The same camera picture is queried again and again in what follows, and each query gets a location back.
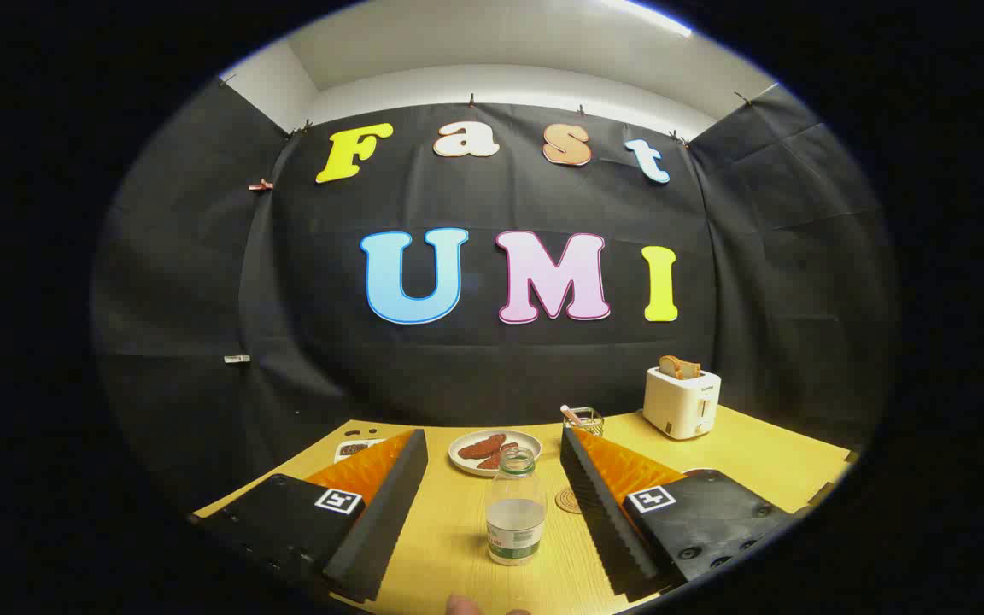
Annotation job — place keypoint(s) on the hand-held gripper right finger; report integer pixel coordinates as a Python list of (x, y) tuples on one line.
[(607, 521)]

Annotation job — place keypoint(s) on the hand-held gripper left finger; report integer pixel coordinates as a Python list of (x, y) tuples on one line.
[(381, 521)]

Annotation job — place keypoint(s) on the round wooden coaster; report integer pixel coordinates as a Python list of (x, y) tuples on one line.
[(569, 500)]

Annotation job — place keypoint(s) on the clear plastic juice bottle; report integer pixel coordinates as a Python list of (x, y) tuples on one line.
[(516, 521)]

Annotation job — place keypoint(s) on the wooden table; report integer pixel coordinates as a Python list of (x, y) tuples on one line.
[(449, 547)]

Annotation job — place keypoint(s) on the white divided condiment dish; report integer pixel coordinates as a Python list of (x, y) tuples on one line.
[(357, 448)]

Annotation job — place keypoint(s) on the small glass jar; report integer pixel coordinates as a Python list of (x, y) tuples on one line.
[(588, 422)]

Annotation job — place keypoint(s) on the white round plate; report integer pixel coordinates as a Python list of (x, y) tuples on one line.
[(466, 461)]

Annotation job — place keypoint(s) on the small pink stick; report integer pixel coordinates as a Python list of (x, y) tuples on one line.
[(571, 414)]

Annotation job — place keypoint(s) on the brown meat patty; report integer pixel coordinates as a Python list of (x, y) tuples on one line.
[(480, 446), (492, 461)]

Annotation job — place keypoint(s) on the white toaster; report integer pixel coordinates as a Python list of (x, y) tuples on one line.
[(680, 406)]

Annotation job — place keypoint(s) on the bread slice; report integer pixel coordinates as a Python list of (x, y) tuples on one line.
[(678, 368)]

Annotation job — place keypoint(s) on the black backdrop cloth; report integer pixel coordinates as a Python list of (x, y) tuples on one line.
[(492, 367)]

